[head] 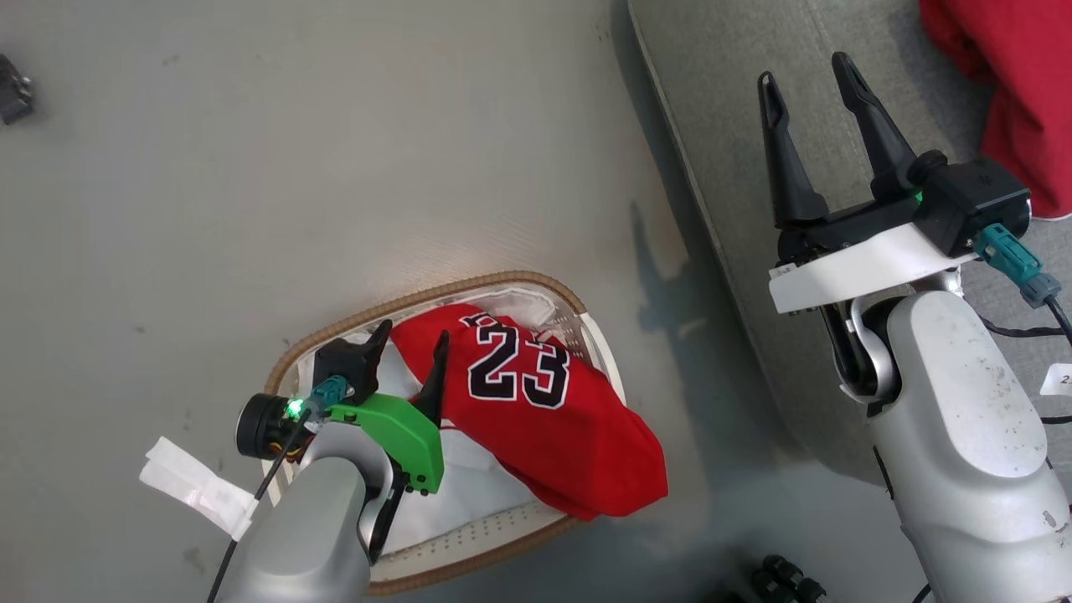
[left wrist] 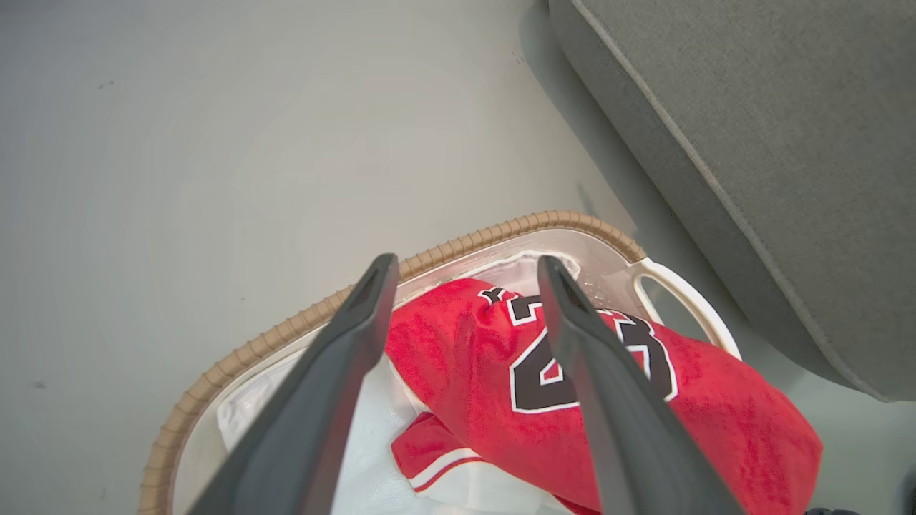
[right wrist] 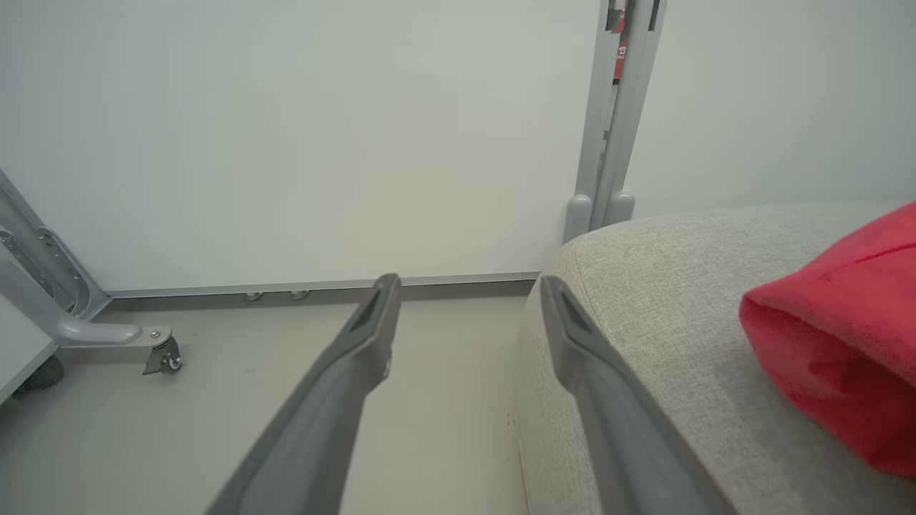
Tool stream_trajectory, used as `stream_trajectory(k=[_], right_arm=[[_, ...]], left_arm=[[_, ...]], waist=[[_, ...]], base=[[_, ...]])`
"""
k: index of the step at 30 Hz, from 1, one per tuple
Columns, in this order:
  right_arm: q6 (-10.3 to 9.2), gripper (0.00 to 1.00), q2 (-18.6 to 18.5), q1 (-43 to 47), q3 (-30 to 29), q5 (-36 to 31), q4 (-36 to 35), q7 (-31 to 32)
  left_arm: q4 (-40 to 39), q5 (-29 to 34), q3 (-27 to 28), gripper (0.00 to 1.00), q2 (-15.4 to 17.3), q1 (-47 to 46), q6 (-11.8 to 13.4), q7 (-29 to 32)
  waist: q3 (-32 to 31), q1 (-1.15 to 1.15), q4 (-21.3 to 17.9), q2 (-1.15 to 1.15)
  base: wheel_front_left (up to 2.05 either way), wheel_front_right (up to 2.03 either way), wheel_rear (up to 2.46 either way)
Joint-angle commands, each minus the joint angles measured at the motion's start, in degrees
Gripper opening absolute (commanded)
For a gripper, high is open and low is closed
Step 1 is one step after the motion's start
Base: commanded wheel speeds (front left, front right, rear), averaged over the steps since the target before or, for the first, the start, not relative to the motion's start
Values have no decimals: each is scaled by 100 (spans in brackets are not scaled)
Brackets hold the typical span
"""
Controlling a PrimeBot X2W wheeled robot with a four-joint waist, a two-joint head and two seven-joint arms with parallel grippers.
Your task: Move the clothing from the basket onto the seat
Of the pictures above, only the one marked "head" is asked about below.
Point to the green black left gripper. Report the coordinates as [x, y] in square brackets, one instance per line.
[406, 435]

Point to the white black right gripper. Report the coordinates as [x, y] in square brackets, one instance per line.
[863, 264]

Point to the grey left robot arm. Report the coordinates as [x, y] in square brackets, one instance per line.
[314, 528]

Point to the black knobbly robot base part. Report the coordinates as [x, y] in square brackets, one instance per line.
[783, 579]

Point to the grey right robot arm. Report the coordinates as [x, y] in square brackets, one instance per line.
[971, 435]

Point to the white laundry basket brown rim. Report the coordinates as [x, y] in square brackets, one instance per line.
[502, 536]

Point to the grey fabric sofa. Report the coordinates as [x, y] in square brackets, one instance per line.
[720, 126]

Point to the red jersey number 23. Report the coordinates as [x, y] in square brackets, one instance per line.
[553, 419]

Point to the plain red garment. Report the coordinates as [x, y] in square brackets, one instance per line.
[1026, 100]

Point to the white printed label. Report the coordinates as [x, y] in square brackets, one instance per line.
[1059, 379]

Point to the small black device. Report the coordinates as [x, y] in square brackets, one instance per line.
[12, 92]

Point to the black round left wrist camera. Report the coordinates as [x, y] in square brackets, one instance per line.
[261, 427]

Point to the black boxy right wrist camera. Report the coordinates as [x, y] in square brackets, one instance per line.
[971, 201]

